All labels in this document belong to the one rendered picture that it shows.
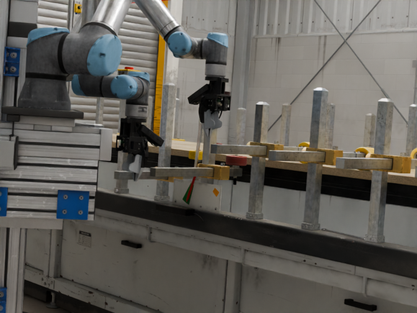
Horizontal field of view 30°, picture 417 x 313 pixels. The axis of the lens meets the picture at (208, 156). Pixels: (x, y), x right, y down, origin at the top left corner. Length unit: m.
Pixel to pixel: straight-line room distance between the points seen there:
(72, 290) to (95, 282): 0.16
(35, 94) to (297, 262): 1.05
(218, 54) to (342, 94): 9.20
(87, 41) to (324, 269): 1.06
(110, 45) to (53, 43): 0.16
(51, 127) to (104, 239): 1.64
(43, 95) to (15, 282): 0.64
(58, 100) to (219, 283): 1.26
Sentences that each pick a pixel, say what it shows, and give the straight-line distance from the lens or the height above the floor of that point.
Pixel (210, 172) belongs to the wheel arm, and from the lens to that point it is 2.86.
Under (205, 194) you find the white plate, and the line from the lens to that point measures 2.90.
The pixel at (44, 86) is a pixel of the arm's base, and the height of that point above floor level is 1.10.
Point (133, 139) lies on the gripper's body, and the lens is 2.57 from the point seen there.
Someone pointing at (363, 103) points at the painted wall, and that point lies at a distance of 11.62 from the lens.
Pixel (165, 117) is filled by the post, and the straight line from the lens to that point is 3.08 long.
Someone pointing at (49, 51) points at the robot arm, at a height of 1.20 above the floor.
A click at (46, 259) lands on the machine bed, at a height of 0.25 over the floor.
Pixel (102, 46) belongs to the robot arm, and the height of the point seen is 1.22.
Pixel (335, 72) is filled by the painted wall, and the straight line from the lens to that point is 12.00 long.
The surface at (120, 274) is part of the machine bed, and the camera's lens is 3.73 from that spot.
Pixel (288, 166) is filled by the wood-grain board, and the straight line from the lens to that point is 2.90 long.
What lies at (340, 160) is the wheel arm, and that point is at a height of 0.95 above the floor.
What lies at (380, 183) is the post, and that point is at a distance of 2.42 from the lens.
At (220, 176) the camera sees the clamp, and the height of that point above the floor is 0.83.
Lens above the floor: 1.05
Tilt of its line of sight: 3 degrees down
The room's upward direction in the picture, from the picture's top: 4 degrees clockwise
